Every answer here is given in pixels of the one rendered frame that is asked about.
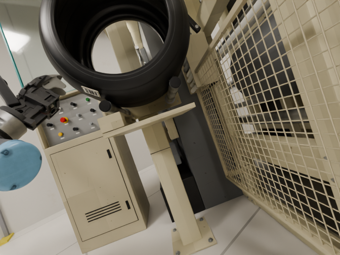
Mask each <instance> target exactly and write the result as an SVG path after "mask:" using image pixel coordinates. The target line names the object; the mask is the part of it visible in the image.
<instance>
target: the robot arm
mask: <svg viewBox="0 0 340 255"><path fill-rule="evenodd" d="M61 79H62V76H61V75H57V74H51V75H42V76H39V77H36V78H35V79H33V80H32V81H31V82H29V83H27V85H25V86H24V87H23V88H22V89H21V90H20V92H19V93H18V95H16V96H15V95H14V94H13V92H12V91H11V90H10V88H9V87H8V83H7V82H6V81H5V80H4V79H3V78H2V77H1V76H0V98H1V99H2V101H3V102H4V103H5V105H6V106H1V107H0V191H12V190H17V189H20V188H22V187H24V186H26V185H27V184H29V183H30V182H31V181H32V180H33V179H34V178H35V177H36V176H37V174H38V172H39V170H40V168H41V164H42V156H41V153H40V151H39V149H38V148H37V147H36V146H34V145H33V144H31V143H28V142H24V141H22V140H19V138H21V137H22V136H23V135H24V134H25V133H26V132H27V128H28V129H30V130H32V131H34V130H35V129H36V128H37V127H38V126H39V125H40V124H41V123H42V122H44V121H45V120H46V119H48V120H49V119H51V118H52V117H53V116H54V115H55V114H56V113H57V112H58V111H59V110H60V108H59V107H60V101H59V97H60V96H65V95H66V92H65V91H64V90H63V89H64V88H66V84H64V83H63V82H62V81H61ZM51 114H53V115H51Z"/></svg>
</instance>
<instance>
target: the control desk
mask: <svg viewBox="0 0 340 255"><path fill-rule="evenodd" d="M59 101H60V107H59V108H60V110H59V111H58V112H57V113H56V114H55V115H54V116H53V117H52V118H51V119H49V120H48V119H46V120H45V121H44V122H42V123H41V124H40V125H39V126H38V127H37V128H36V129H35V130H36V133H37V135H38V138H39V141H40V143H41V146H42V149H44V153H45V156H46V158H47V161H48V164H49V166H50V169H51V172H52V174H53V177H54V180H55V182H56V185H57V188H58V190H59V193H60V196H61V198H62V201H63V204H64V206H65V209H66V212H67V214H68V217H69V220H70V222H71V225H72V228H73V230H74V233H75V236H76V239H77V242H78V244H79V247H80V250H81V252H82V254H84V253H86V252H89V251H91V250H94V249H96V248H99V247H102V246H105V245H107V244H110V243H112V242H115V241H117V240H120V239H123V238H125V237H128V236H130V235H133V234H135V233H138V232H140V231H143V230H145V229H147V223H148V215H149V208H150V204H149V201H148V198H147V195H146V193H145V190H144V187H143V184H142V182H141V179H140V176H139V173H138V171H137V168H136V165H135V162H134V159H133V157H132V154H131V151H130V148H129V146H128V143H127V140H126V138H125V135H121V136H116V137H111V138H106V139H104V138H103V135H102V134H103V133H102V132H101V129H100V127H99V124H98V121H97V119H98V118H101V117H104V116H107V115H110V114H109V113H106V112H103V111H101V110H100V109H99V104H100V102H101V101H98V100H96V99H94V98H92V97H89V96H87V95H85V94H83V93H81V92H79V91H78V90H72V91H69V92H67V93H66V95H65V96H60V97H59Z"/></svg>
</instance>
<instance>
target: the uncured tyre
mask: <svg viewBox="0 0 340 255"><path fill-rule="evenodd" d="M124 20H133V21H138V22H141V23H144V24H146V25H148V26H149V27H151V28H152V29H153V30H154V31H155V32H156V33H157V34H158V35H159V37H160V38H161V40H162V42H163V46H162V47H161V49H160V50H159V52H158V53H157V54H156V56H155V57H154V58H153V59H152V60H150V61H149V62H148V63H147V64H145V65H143V66H142V67H140V68H138V69H136V70H133V71H130V72H125V73H118V74H110V73H102V72H98V71H96V70H95V68H94V64H93V47H94V44H95V41H96V39H97V37H98V36H99V34H100V33H101V32H102V31H103V30H104V29H105V28H106V27H108V26H109V25H111V24H113V23H115V22H118V21H124ZM38 27H39V35H40V40H41V43H42V46H43V49H44V51H45V54H46V56H47V58H48V59H49V61H50V63H51V64H52V66H53V67H54V68H55V69H56V71H57V72H58V73H59V74H60V75H61V76H62V78H63V79H64V80H65V81H66V82H67V83H69V84H70V85H71V86H72V87H74V88H75V89H76V90H78V91H79V92H81V93H83V94H85V95H87V96H89V97H92V98H94V99H96V100H98V101H103V100H106V101H109V102H111V103H113V104H115V105H117V106H119V107H124V108H131V107H139V106H143V105H146V104H149V103H151V102H153V101H155V100H157V99H159V98H160V97H161V94H162V95H164V94H165V93H166V92H167V91H168V86H169V84H168V83H167V81H168V80H169V79H170V78H171V77H172V76H173V75H174V76H176V77H178V76H179V74H180V72H181V69H182V66H183V63H184V61H185V58H186V55H187V52H188V47H189V41H190V24H189V16H188V11H187V8H186V4H185V2H184V0H42V1H41V5H40V10H39V17H38ZM81 86H83V87H86V88H89V89H92V90H95V91H98V92H99V95H100V97H97V96H94V95H91V94H88V93H85V92H84V90H83V89H82V87H81Z"/></svg>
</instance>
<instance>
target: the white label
mask: <svg viewBox="0 0 340 255"><path fill-rule="evenodd" d="M81 87H82V89H83V90H84V92H85V93H88V94H91V95H94V96H97V97H100V95H99V92H98V91H95V90H92V89H89V88H86V87H83V86H81Z"/></svg>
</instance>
